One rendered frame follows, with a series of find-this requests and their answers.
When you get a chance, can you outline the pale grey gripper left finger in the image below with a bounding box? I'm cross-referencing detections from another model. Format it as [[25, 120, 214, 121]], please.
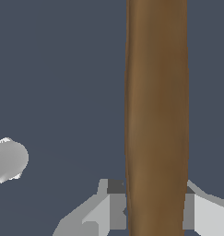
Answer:
[[52, 178, 130, 236]]

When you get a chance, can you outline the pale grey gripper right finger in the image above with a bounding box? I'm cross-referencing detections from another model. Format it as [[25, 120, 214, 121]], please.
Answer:
[[182, 180, 224, 236]]

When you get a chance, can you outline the long brown wooden object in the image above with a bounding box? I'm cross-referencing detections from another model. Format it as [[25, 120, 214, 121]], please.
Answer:
[[124, 0, 190, 236]]

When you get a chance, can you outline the grey rounded object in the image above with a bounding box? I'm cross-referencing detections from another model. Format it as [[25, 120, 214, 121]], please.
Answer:
[[0, 136, 29, 185]]

